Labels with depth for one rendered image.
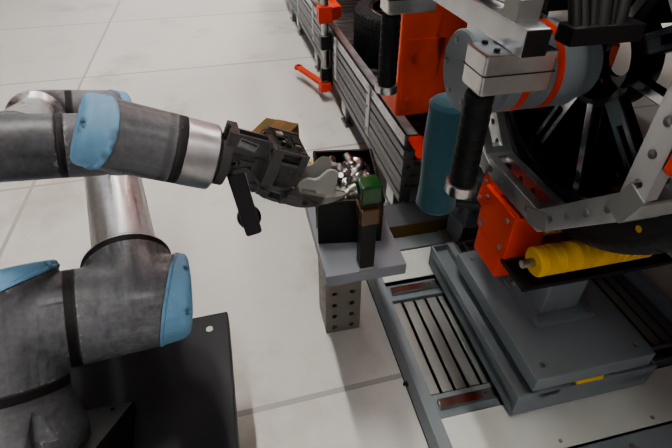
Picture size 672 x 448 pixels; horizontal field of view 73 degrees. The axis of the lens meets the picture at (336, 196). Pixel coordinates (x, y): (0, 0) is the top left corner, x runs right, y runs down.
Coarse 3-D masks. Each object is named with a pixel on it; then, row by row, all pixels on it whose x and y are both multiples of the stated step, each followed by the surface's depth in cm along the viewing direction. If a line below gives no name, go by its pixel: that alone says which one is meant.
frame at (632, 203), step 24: (504, 120) 98; (504, 144) 97; (648, 144) 57; (504, 168) 92; (528, 168) 92; (648, 168) 58; (504, 192) 91; (528, 192) 85; (552, 192) 85; (624, 192) 61; (648, 192) 58; (528, 216) 84; (552, 216) 77; (576, 216) 72; (600, 216) 67; (624, 216) 62; (648, 216) 61
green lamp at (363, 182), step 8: (360, 176) 82; (368, 176) 82; (376, 176) 82; (360, 184) 81; (368, 184) 80; (376, 184) 80; (360, 192) 81; (368, 192) 80; (376, 192) 81; (360, 200) 82; (368, 200) 81; (376, 200) 82
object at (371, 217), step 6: (360, 204) 84; (378, 204) 84; (360, 210) 83; (366, 210) 83; (372, 210) 83; (378, 210) 83; (360, 216) 84; (366, 216) 84; (372, 216) 84; (378, 216) 84; (360, 222) 84; (366, 222) 84; (372, 222) 85; (378, 222) 85
